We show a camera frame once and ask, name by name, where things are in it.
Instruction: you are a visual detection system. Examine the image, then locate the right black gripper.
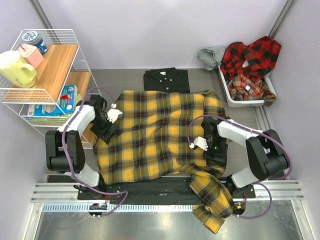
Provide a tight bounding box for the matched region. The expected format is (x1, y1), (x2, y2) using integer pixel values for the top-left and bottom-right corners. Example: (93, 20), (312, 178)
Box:
(203, 136), (229, 167)

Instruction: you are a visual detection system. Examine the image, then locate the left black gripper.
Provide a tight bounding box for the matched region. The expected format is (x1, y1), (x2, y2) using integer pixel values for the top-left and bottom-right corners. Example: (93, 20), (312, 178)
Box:
(91, 114), (119, 144)

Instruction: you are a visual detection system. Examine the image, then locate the yellow plaid long sleeve shirt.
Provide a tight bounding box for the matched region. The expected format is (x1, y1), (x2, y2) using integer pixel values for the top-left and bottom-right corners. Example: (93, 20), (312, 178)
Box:
(97, 90), (234, 233)

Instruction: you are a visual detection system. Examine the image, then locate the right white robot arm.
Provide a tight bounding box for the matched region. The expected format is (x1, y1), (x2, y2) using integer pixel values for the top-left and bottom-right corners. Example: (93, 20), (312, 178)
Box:
(194, 116), (290, 198)

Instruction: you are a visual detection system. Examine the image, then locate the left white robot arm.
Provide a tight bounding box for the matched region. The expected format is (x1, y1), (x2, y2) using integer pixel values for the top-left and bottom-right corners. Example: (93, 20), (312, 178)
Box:
(45, 94), (123, 200)

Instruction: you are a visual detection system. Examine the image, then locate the green box on shelf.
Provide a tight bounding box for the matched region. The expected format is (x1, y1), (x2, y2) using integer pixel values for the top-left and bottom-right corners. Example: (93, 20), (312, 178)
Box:
(66, 93), (82, 118)

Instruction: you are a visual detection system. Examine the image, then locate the blue product box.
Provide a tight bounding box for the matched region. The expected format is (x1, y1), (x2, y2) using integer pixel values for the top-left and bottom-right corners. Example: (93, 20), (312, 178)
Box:
(26, 84), (78, 117)

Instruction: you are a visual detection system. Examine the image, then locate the white laundry basket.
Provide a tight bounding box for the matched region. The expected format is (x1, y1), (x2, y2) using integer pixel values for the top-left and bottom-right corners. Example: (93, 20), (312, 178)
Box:
(218, 70), (276, 108)

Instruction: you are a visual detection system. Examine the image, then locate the brown plaid shirt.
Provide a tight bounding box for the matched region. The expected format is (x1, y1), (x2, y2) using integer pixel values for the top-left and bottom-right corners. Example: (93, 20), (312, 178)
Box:
(226, 74), (277, 107)

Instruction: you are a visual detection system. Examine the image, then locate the folded black shirt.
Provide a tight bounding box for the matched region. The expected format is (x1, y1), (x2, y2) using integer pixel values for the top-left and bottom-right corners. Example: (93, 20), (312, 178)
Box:
(143, 67), (190, 93)

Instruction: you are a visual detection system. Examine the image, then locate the grey crumpled shirt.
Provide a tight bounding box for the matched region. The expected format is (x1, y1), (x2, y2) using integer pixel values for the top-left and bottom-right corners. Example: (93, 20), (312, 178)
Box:
(197, 45), (226, 71)

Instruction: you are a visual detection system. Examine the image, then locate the red black plaid shirt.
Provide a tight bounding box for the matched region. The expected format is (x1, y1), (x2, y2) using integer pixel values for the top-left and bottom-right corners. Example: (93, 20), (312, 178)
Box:
(220, 36), (282, 82)

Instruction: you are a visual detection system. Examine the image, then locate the pink cube box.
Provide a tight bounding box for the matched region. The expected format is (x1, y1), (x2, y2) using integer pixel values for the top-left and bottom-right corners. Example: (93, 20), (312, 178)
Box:
(16, 43), (44, 68)

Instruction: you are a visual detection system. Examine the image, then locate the yellow green pitcher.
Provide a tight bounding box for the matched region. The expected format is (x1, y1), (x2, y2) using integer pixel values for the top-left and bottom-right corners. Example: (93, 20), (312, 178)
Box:
(0, 50), (38, 89)

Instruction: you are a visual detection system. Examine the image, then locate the blue patterned tin can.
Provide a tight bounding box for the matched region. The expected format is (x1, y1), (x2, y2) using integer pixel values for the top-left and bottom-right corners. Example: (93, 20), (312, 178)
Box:
(21, 30), (48, 55)

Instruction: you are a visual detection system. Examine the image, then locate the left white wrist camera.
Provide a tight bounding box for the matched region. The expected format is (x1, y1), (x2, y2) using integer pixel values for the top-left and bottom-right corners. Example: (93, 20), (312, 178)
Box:
(107, 103), (123, 124)

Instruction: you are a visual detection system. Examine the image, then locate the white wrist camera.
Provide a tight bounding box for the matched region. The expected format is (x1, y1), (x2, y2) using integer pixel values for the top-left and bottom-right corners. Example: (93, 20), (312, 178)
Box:
(107, 103), (123, 124)
(189, 136), (209, 151)

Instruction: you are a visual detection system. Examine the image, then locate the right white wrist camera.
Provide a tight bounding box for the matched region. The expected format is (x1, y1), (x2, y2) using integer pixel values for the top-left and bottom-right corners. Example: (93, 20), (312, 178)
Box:
(189, 136), (209, 151)

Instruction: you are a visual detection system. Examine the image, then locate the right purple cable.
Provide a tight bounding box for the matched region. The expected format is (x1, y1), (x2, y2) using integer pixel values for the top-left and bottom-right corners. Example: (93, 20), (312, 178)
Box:
(187, 114), (294, 220)

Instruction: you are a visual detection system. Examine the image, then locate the purple cable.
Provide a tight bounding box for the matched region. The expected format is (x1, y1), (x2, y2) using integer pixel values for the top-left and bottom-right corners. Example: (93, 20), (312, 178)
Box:
(61, 87), (129, 217)
(187, 114), (294, 220)

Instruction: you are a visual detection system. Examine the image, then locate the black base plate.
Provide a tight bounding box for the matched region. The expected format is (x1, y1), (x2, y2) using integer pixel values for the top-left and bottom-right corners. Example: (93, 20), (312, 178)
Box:
(76, 174), (257, 201)

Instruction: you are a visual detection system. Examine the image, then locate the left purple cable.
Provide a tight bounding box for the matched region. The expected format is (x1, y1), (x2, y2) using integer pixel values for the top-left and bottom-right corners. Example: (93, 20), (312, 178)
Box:
(61, 87), (129, 217)

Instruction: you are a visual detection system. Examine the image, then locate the white wire shelf rack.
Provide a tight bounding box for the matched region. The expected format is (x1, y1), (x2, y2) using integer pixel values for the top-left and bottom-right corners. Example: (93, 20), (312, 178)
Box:
(0, 29), (101, 136)

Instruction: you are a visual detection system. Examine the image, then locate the white slotted cable duct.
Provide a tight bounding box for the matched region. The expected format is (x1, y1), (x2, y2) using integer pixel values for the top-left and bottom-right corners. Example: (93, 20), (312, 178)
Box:
(42, 202), (193, 213)

